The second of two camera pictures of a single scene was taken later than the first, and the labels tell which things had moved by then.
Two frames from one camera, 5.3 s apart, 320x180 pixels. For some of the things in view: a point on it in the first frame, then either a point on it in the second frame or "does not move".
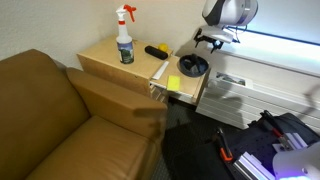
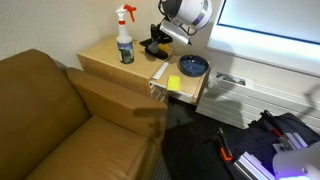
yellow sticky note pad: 173,83 does not move
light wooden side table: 154,70 does not move
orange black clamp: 224,148 does not move
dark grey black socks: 191,63 → 153,47
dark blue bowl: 192,65 does not move
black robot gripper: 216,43 → 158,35
